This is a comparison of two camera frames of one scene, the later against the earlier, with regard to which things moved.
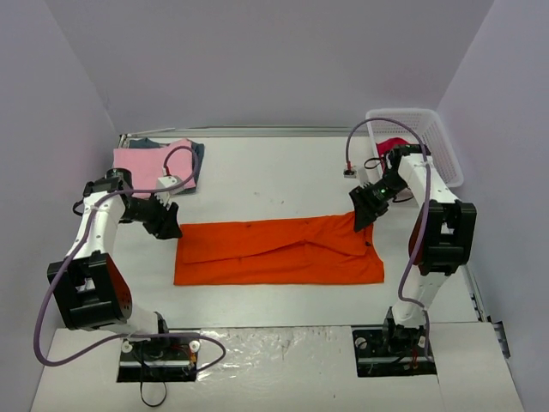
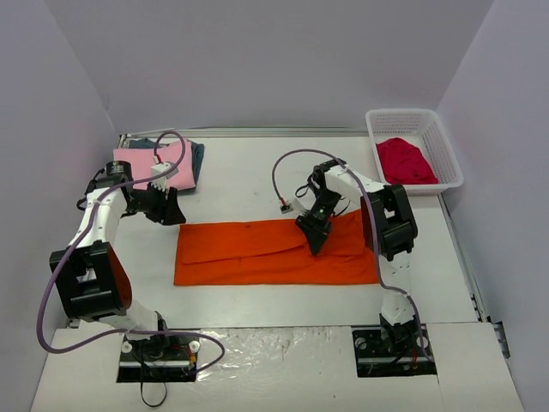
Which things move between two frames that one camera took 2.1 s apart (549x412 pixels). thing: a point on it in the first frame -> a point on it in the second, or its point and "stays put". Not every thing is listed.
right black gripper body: [371, 200] -> [313, 223]
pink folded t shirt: [147, 165] stays put
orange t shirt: [293, 250] stays put
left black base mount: [162, 359] stays put
